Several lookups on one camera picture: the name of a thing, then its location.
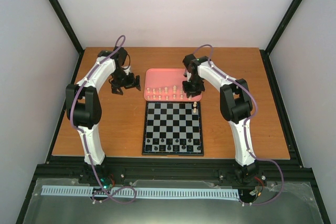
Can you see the light blue cable duct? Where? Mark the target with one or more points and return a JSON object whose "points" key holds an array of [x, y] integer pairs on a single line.
{"points": [[142, 193]]}

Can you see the black chess piece row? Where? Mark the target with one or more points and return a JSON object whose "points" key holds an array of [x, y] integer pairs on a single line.
{"points": [[169, 145]]}

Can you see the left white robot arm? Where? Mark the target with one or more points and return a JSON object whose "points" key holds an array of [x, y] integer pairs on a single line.
{"points": [[83, 108]]}

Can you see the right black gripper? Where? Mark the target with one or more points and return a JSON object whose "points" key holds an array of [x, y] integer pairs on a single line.
{"points": [[193, 93]]}

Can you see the black and white chessboard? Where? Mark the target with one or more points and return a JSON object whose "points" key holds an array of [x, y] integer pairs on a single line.
{"points": [[172, 120]]}

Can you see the pink plastic tray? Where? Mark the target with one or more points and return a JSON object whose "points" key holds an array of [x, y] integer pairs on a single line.
{"points": [[170, 81]]}

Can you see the black aluminium frame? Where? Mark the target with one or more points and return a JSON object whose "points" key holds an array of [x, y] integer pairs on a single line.
{"points": [[178, 169]]}

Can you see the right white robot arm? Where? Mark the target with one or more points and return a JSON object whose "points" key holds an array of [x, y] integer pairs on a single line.
{"points": [[235, 105]]}

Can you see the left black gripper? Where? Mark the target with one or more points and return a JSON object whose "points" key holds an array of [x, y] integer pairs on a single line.
{"points": [[131, 84]]}

